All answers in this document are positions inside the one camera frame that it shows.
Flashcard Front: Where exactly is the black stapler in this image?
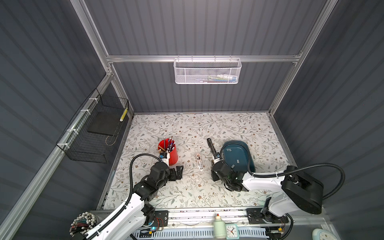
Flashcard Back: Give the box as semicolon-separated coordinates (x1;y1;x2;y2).
207;138;218;154

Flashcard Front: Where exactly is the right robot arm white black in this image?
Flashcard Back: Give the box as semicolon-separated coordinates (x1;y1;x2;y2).
212;161;324;222

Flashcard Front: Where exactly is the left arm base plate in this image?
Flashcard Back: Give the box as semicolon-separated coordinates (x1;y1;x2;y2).
143;210;169;227

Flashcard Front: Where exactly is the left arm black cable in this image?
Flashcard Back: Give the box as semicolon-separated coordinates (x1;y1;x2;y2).
86;153;163;240

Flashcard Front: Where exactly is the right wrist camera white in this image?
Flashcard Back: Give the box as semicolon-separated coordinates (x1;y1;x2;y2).
212;153;222;165

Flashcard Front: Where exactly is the white round device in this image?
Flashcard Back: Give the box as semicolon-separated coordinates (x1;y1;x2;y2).
312;229;338;240

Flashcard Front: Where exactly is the small teal clock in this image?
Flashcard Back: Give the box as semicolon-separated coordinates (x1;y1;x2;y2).
226;224;240;240

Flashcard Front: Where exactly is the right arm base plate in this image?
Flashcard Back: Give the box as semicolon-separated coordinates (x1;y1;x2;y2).
246;208;289;225

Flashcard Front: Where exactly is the white glue bottle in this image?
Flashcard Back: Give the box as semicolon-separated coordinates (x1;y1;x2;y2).
213;214;227;239

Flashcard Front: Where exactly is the yellow marker in side basket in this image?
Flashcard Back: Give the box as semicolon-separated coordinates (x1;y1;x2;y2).
120;108;128;122

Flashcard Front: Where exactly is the pink eraser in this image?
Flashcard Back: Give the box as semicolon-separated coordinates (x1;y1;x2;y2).
196;154;204;171

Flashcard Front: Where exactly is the red pen cup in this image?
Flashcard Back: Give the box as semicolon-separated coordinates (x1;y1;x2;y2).
158;138;179;166

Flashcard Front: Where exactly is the teal plastic tray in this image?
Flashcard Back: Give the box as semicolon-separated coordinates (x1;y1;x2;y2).
220;141;255;173

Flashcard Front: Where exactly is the black wire side basket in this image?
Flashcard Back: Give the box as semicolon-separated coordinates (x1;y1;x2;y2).
57;90;130;164

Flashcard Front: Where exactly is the clear jar of pencils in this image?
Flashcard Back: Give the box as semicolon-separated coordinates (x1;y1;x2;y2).
69;212;100;238

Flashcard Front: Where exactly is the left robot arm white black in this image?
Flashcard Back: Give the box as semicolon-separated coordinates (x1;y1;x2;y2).
72;162;184;240

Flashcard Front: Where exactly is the white wire wall basket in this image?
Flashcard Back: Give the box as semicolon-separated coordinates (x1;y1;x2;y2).
173;57;242;85

